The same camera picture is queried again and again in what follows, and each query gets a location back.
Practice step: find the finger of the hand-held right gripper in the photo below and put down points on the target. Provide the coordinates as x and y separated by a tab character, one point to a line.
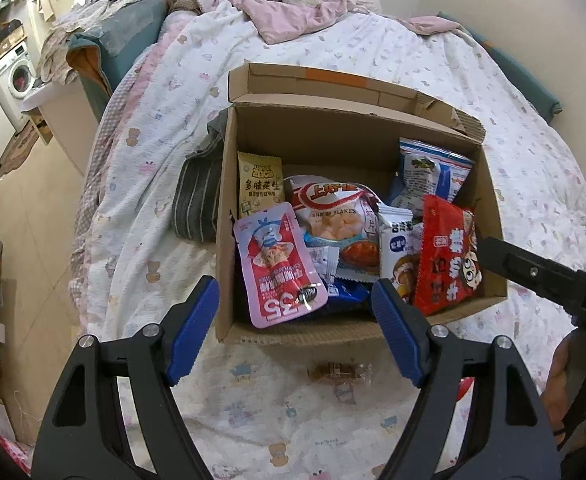
528	270

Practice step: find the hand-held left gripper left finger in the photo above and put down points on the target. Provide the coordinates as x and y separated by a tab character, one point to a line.
193	330

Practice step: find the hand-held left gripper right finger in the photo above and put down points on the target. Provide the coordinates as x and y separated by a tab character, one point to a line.
398	330

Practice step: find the blue snack packet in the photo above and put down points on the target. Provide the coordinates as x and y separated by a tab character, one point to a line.
345	292

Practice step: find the red cartoon-boy snack packet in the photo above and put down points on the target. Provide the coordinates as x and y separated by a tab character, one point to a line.
443	260

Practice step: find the white cartoon snack packet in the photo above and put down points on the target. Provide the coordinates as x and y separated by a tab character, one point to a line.
395	245

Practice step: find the small white snack sachet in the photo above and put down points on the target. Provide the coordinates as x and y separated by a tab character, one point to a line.
323	260

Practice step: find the pink white snack pouch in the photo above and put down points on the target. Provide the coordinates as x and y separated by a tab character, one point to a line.
273	260

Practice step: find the clear white chips bag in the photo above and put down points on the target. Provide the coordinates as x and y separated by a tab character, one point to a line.
333	210

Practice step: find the white blue flag-print snack bag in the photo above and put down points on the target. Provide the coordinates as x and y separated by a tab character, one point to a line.
423	170

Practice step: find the small yellow snack packet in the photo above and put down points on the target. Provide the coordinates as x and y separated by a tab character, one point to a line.
260	185

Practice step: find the brown cardboard box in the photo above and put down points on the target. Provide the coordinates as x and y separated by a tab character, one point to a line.
323	125

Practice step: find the person's right hand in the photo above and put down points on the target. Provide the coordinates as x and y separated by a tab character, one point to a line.
558	385

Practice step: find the dark striped cloth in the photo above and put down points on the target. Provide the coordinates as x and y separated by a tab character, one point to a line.
195	195

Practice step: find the white printed quilt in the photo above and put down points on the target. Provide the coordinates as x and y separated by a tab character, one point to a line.
163	185

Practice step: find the teal cushion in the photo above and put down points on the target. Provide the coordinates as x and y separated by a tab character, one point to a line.
523	75

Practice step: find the white storage chest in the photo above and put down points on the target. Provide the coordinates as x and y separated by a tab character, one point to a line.
68	120

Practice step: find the brown floor mat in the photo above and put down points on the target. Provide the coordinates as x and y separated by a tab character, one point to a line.
15	150

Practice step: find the teal padded cloth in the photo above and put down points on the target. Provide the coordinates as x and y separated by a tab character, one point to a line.
123	35

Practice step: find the white washing machine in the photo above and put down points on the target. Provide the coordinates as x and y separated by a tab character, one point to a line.
18	75

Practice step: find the pink blanket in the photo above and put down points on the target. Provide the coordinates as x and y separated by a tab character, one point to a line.
273	20

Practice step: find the floral cloth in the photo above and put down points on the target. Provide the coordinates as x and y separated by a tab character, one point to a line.
68	35

